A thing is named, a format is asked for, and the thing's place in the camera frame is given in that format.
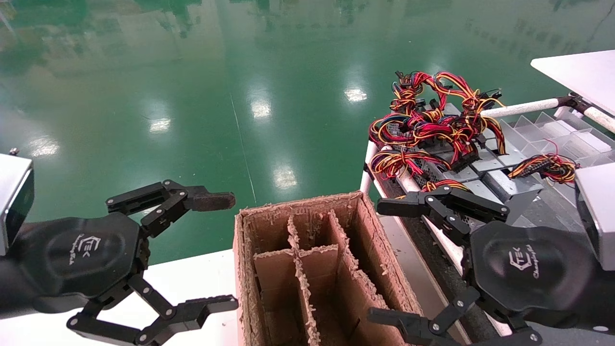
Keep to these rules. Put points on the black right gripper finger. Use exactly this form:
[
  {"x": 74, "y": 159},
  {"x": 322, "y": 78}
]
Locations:
[
  {"x": 418, "y": 329},
  {"x": 451, "y": 202}
]

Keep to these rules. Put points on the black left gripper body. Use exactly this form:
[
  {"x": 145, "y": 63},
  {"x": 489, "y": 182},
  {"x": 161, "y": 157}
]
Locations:
[{"x": 72, "y": 254}]

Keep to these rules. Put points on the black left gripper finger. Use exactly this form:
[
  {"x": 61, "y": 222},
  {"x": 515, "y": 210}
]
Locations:
[
  {"x": 192, "y": 315},
  {"x": 168, "y": 202}
]

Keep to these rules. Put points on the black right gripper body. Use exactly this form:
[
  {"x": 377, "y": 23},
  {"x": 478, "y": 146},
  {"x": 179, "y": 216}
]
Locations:
[{"x": 528, "y": 269}]

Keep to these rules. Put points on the brown cardboard box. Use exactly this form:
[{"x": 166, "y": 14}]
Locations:
[{"x": 379, "y": 250}]

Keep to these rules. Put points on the corrugated cardboard divider insert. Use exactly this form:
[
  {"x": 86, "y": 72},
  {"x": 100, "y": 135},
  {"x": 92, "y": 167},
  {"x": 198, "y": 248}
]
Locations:
[{"x": 319, "y": 271}]

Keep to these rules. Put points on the clear acrylic divider tray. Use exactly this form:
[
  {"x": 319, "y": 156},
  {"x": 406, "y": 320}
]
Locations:
[{"x": 567, "y": 139}]

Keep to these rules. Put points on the black pipe joint connector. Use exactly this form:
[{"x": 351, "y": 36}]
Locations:
[{"x": 571, "y": 102}]

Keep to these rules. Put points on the white table corner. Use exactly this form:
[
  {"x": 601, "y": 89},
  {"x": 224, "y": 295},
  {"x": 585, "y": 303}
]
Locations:
[{"x": 586, "y": 72}]

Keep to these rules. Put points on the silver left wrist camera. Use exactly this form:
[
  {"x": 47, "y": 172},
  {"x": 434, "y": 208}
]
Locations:
[{"x": 12, "y": 192}]

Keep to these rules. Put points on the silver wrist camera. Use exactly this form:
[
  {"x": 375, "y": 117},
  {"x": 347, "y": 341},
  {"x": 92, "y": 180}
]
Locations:
[
  {"x": 12, "y": 192},
  {"x": 598, "y": 211}
]

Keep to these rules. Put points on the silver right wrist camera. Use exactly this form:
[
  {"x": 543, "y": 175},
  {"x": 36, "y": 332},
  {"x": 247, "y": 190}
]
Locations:
[{"x": 598, "y": 211}]

